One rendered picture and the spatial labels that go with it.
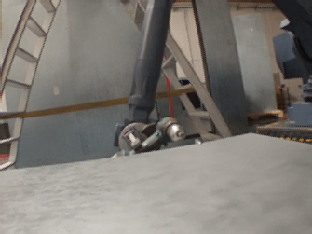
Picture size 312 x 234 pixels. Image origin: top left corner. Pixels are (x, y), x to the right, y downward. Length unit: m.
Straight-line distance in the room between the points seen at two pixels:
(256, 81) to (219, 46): 4.07
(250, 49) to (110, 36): 4.84
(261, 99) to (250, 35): 1.85
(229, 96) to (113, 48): 1.29
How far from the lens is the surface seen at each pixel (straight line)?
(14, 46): 1.62
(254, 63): 6.39
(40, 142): 2.37
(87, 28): 2.32
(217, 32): 2.41
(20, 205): 0.23
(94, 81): 2.16
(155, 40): 0.97
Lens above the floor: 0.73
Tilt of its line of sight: 3 degrees down
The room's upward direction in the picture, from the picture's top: 8 degrees counter-clockwise
